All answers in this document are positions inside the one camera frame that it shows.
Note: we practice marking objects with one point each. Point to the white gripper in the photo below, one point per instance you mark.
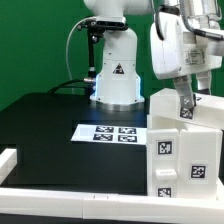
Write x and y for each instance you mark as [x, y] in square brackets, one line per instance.
[182, 53]

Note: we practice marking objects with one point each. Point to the tall white block with tag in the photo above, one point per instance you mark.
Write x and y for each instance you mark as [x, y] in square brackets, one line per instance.
[208, 112]

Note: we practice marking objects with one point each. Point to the white panel with tag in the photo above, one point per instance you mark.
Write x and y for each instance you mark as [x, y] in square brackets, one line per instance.
[162, 166]

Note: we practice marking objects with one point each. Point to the white cabinet body box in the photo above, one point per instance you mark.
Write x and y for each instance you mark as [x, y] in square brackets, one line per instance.
[198, 157]

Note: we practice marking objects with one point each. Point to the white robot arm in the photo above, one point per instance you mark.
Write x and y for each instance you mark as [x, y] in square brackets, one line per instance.
[117, 86]

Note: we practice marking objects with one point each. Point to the white marker sheet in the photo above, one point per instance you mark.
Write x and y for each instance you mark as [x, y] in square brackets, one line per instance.
[109, 134]

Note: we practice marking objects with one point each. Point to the white right frame rail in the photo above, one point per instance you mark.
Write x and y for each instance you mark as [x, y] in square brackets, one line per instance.
[220, 191]

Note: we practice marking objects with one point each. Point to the white frame rail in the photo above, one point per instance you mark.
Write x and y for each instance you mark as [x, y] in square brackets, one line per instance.
[8, 161]
[220, 191]
[111, 207]

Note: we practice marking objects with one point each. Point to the black camera stand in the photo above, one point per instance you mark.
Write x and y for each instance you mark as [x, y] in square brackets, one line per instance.
[93, 43]

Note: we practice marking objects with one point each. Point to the white left frame rail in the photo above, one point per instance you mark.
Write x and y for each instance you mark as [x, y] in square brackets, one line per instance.
[8, 161]

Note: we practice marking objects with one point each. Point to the white front frame rail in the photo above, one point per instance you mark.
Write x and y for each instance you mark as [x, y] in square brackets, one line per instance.
[111, 207]

